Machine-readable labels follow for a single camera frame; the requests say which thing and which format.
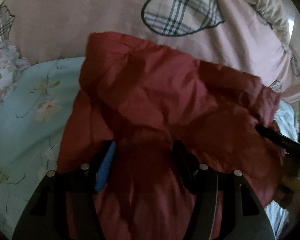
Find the white floral cloth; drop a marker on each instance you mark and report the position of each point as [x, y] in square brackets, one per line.
[2, 62]

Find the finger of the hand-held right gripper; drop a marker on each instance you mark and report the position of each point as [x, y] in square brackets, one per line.
[282, 141]

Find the pink quilt with plaid hearts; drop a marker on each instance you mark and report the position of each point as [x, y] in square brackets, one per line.
[77, 15]

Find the red quilted coat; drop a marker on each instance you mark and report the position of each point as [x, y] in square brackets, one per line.
[165, 100]

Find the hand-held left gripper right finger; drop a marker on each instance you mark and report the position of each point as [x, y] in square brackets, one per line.
[187, 165]

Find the beige ruffled cloth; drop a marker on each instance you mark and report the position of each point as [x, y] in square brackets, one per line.
[267, 7]

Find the light blue floral bedsheet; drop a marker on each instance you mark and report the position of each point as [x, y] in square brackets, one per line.
[22, 130]

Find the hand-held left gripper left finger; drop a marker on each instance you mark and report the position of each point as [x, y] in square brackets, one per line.
[105, 170]

